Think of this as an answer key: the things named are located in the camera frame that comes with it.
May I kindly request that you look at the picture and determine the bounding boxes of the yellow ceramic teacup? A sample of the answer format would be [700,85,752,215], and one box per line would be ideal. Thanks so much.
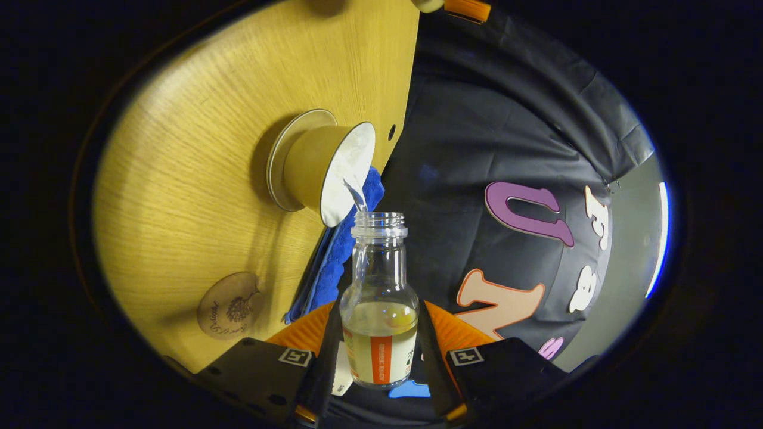
[283,122,377,228]

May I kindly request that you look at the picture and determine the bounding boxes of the blue folded towel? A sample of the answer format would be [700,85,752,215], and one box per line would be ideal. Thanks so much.
[284,166,386,326]

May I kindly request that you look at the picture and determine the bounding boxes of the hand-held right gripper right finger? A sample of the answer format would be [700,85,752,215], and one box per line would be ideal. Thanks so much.
[416,300,568,426]

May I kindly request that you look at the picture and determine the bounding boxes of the clear water bottle orange label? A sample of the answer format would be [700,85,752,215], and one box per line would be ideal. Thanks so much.
[339,212,420,390]

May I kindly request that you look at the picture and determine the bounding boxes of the yellow ceramic saucer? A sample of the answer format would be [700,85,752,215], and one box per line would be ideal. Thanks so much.
[266,108,339,213]

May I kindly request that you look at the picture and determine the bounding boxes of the black backdrop cloth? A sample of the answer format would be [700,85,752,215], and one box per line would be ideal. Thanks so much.
[325,9,656,421]

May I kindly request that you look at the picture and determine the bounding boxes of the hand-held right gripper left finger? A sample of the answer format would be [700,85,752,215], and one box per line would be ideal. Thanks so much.
[192,301,345,428]

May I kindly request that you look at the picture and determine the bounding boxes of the round wooden coaster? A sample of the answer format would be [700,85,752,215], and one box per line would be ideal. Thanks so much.
[197,272,262,341]

